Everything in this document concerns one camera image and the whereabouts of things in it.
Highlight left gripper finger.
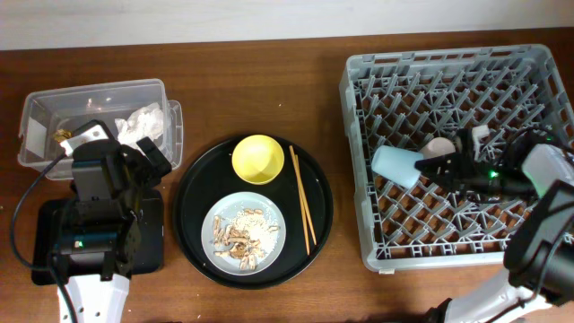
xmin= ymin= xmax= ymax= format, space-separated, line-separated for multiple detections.
xmin=119 ymin=144 xmax=144 ymax=164
xmin=136 ymin=137 xmax=172 ymax=178

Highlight pink cup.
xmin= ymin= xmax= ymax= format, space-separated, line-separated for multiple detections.
xmin=419 ymin=137 xmax=457 ymax=159

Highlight white napkin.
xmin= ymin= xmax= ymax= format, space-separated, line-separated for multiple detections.
xmin=115 ymin=102 xmax=164 ymax=149

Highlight blue cup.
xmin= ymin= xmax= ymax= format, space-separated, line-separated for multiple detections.
xmin=371 ymin=145 xmax=423 ymax=188

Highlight grey plate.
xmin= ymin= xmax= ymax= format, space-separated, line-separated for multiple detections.
xmin=201 ymin=192 xmax=286 ymax=276

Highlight yellow bowl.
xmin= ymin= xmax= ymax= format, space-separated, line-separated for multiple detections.
xmin=231 ymin=135 xmax=285 ymax=185

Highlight food leftovers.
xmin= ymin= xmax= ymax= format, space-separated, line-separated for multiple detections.
xmin=212 ymin=209 xmax=281 ymax=271

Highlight wooden chopstick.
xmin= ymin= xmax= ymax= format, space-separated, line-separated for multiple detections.
xmin=294 ymin=154 xmax=310 ymax=256
xmin=289 ymin=145 xmax=317 ymax=255

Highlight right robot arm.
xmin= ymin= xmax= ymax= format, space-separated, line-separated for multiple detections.
xmin=413 ymin=127 xmax=573 ymax=322

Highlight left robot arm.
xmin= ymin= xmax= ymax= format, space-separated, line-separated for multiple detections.
xmin=31 ymin=137 xmax=171 ymax=322

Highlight clear plastic waste bin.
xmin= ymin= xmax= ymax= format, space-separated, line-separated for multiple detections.
xmin=18 ymin=79 xmax=184 ymax=171

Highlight grey dishwasher rack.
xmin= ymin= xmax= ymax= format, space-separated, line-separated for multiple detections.
xmin=339 ymin=44 xmax=573 ymax=274

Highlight brown food scrap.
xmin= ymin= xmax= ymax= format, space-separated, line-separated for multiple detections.
xmin=53 ymin=129 xmax=73 ymax=143

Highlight black rectangular tray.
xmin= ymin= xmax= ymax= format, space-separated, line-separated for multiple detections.
xmin=31 ymin=189 xmax=163 ymax=285

